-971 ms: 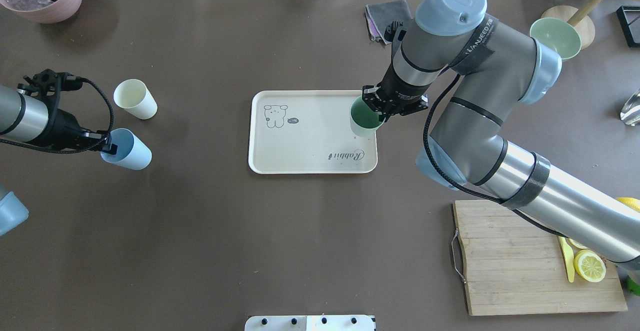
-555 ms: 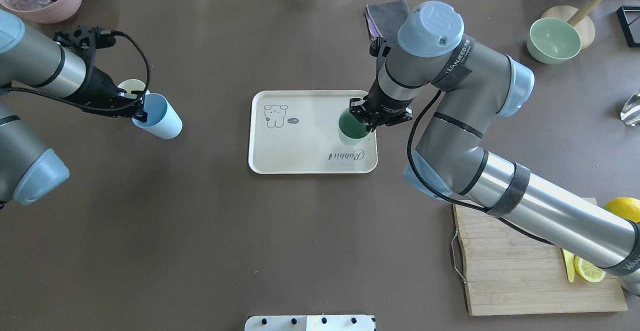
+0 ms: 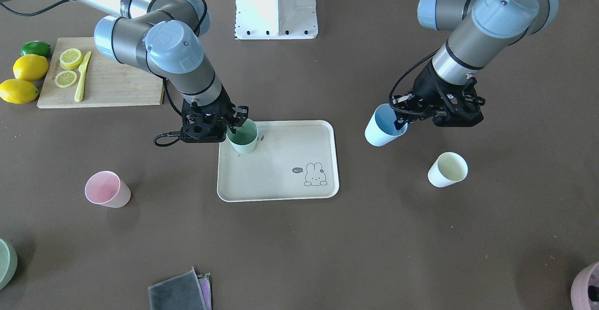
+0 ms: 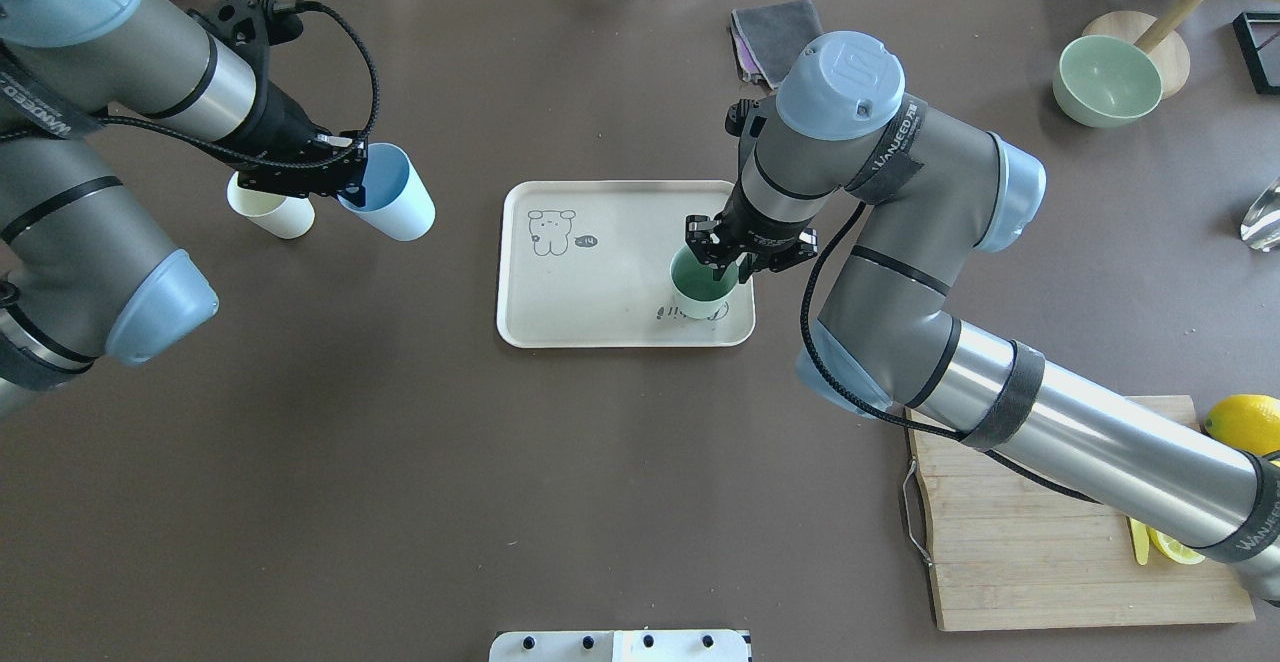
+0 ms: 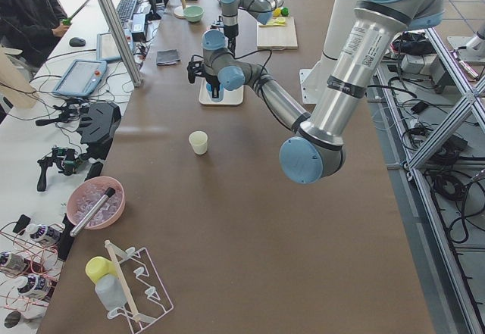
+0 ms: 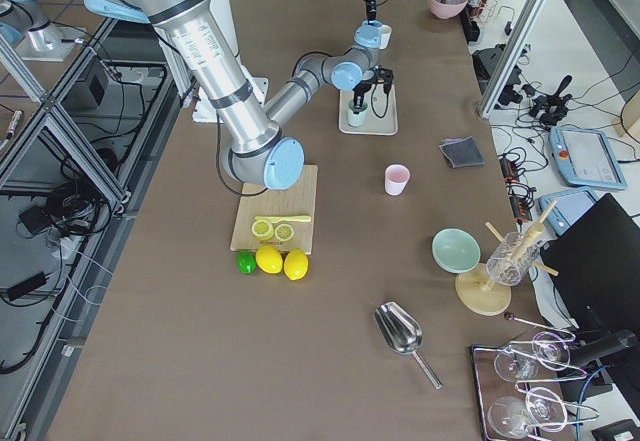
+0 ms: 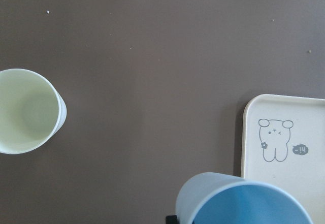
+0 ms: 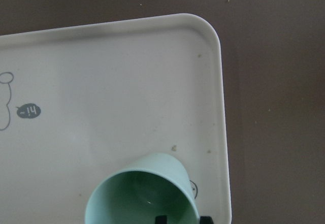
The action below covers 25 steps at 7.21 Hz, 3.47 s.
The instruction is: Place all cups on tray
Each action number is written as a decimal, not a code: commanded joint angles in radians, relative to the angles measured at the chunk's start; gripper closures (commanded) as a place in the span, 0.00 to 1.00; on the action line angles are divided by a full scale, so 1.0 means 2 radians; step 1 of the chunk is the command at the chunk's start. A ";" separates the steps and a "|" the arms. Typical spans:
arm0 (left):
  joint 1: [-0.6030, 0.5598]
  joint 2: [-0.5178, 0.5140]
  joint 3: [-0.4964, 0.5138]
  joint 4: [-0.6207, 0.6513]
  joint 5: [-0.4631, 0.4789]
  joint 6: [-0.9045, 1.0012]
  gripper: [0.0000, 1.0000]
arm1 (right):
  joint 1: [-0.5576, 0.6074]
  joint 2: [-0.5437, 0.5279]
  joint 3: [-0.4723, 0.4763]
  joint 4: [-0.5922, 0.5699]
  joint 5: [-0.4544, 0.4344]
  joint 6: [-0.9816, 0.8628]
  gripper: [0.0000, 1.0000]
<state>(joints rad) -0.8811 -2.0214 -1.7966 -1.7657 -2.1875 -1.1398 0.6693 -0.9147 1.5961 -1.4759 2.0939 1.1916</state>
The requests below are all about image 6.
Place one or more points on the green plastic cup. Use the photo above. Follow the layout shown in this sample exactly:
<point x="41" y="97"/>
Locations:
<point x="356" y="114"/>

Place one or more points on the wine glass rack tray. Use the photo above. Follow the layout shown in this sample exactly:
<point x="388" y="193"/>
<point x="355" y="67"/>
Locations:
<point x="517" y="388"/>

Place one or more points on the blue teach pendant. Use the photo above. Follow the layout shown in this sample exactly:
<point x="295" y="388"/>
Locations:
<point x="571" y="204"/>
<point x="584" y="157"/>

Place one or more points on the pink plastic cup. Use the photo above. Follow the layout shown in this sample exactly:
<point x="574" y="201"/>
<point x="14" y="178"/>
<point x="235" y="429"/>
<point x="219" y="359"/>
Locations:
<point x="397" y="177"/>

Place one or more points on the grey folded cloth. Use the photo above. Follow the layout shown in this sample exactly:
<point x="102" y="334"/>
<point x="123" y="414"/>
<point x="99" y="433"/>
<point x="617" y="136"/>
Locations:
<point x="461" y="152"/>

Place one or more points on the yellow lemon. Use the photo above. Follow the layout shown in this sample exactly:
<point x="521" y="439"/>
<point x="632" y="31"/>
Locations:
<point x="269" y="259"/>
<point x="296" y="265"/>

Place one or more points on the aluminium frame post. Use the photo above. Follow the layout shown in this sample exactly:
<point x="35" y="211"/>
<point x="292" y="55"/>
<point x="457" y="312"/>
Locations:
<point x="524" y="25"/>

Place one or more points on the cream plastic cup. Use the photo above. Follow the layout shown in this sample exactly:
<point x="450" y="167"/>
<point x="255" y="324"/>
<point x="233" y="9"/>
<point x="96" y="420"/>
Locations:
<point x="385" y="32"/>

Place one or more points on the green bowl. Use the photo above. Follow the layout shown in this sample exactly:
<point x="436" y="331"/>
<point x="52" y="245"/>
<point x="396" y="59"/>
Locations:
<point x="455" y="250"/>

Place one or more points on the yellow plastic knife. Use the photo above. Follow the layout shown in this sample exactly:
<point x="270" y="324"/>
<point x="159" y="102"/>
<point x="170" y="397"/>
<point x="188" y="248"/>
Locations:
<point x="279" y="219"/>

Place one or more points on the green lime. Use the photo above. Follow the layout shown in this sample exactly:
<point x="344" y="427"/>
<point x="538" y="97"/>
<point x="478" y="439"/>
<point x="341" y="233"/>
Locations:
<point x="246" y="262"/>

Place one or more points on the wooden cutting board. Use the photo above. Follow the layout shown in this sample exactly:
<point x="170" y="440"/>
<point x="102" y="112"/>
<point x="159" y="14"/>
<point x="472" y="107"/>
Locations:
<point x="299" y="200"/>

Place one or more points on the clear glass mug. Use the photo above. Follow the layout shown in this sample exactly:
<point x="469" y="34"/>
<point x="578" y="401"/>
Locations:
<point x="504" y="267"/>

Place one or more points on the wooden cup stand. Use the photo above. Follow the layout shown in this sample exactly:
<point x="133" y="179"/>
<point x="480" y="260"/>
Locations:
<point x="482" y="295"/>

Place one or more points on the metal scoop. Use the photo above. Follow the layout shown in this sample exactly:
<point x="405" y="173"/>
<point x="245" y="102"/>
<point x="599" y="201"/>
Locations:
<point x="403" y="335"/>

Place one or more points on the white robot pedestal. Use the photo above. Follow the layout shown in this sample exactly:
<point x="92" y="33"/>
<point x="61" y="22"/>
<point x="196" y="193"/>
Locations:
<point x="222" y="13"/>

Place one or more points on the pink bowl with ice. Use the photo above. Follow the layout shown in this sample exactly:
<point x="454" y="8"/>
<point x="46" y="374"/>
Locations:
<point x="446" y="9"/>

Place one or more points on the lemon slice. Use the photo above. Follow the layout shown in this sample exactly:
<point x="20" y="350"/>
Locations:
<point x="262" y="230"/>
<point x="284" y="232"/>

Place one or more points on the cream rabbit tray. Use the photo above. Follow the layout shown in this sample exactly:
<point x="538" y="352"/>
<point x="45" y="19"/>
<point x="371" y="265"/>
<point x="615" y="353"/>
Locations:
<point x="388" y="126"/>

